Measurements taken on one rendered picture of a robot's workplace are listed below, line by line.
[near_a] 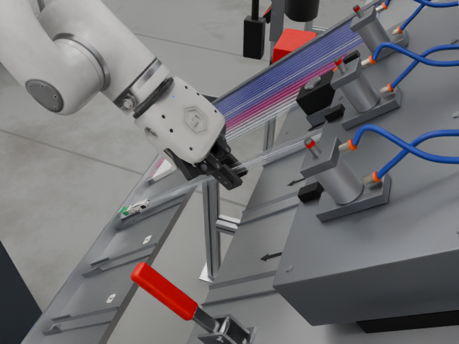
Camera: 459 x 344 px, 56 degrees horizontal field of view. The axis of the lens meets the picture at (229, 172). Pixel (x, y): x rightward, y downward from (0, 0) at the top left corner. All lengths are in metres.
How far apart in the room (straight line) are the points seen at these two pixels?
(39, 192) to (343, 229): 1.86
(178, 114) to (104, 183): 1.46
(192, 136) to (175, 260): 1.14
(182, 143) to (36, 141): 1.83
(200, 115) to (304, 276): 0.37
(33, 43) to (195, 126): 0.22
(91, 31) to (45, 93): 0.09
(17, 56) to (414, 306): 0.44
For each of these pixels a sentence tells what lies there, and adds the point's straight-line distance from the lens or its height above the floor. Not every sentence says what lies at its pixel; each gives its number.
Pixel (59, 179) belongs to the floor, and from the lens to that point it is 2.11.
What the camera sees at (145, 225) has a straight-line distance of 0.76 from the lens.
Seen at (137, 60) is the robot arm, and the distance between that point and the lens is 0.57.
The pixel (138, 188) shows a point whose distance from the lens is 0.92.
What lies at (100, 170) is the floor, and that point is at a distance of 2.09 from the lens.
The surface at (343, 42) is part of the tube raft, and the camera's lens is 0.77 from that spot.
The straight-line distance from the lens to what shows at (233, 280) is 0.44.
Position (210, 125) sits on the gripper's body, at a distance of 0.61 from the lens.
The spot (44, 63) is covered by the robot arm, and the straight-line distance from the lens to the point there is 0.51.
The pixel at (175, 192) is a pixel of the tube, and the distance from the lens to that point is 0.72.
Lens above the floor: 1.37
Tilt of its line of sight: 43 degrees down
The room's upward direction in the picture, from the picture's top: straight up
